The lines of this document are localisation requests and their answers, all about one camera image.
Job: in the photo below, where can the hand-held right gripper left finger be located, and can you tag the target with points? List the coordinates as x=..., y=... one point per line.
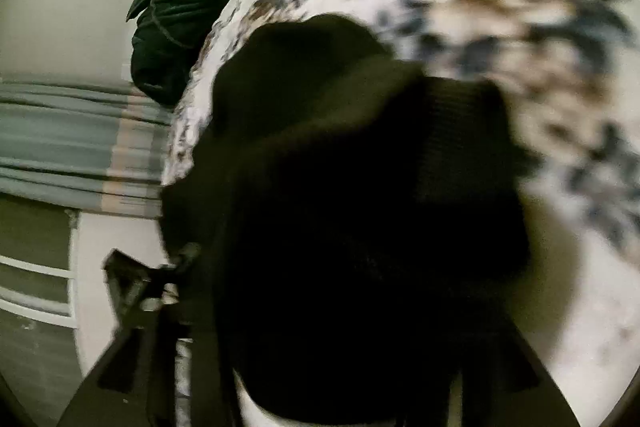
x=145, y=357

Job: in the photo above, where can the dark small garment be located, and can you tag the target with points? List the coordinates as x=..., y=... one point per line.
x=325, y=207

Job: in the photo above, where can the grey striped curtain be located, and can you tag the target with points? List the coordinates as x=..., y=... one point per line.
x=65, y=142

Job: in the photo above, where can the white rack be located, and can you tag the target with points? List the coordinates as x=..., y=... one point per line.
x=35, y=272

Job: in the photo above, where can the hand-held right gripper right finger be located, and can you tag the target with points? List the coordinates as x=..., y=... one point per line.
x=500, y=399

